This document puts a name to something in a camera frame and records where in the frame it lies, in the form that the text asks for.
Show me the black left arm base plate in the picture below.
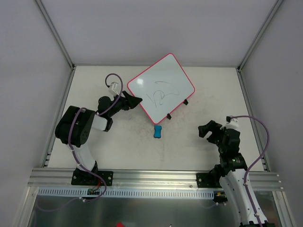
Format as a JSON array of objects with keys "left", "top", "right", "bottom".
[{"left": 71, "top": 168, "right": 114, "bottom": 186}]

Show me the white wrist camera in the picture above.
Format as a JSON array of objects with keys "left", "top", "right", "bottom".
[
  {"left": 225, "top": 116, "right": 239, "bottom": 129},
  {"left": 108, "top": 82, "right": 120, "bottom": 96}
]

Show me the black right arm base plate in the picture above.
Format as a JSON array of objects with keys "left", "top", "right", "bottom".
[{"left": 196, "top": 172, "right": 221, "bottom": 188}]

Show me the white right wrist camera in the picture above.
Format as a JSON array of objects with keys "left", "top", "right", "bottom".
[{"left": 225, "top": 116, "right": 239, "bottom": 129}]

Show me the blue whiteboard eraser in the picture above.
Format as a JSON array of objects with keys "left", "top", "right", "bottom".
[{"left": 153, "top": 125, "right": 162, "bottom": 139}]

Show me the aluminium front rail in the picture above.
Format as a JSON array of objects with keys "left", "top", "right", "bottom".
[{"left": 27, "top": 167, "right": 284, "bottom": 192}]

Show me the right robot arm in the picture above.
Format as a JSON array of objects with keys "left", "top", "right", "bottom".
[{"left": 196, "top": 117, "right": 275, "bottom": 227}]

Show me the red object at bottom edge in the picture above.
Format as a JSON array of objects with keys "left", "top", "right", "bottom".
[{"left": 116, "top": 222, "right": 125, "bottom": 227}]

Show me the grey slotted cable duct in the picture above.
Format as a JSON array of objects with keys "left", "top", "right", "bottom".
[{"left": 37, "top": 187, "right": 215, "bottom": 200}]

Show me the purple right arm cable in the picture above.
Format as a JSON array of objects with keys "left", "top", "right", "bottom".
[{"left": 231, "top": 115, "right": 271, "bottom": 227}]

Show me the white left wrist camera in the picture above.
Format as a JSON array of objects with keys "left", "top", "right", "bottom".
[{"left": 108, "top": 82, "right": 120, "bottom": 96}]

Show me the aluminium frame post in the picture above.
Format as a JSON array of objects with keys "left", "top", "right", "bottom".
[
  {"left": 237, "top": 0, "right": 285, "bottom": 71},
  {"left": 34, "top": 0, "right": 74, "bottom": 70}
]

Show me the left aluminium frame post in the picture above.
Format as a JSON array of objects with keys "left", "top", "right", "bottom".
[{"left": 34, "top": 0, "right": 74, "bottom": 70}]

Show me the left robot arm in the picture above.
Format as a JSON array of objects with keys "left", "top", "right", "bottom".
[{"left": 55, "top": 91, "right": 143, "bottom": 184}]

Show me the right aluminium frame post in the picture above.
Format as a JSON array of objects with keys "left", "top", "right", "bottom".
[{"left": 237, "top": 0, "right": 285, "bottom": 71}]

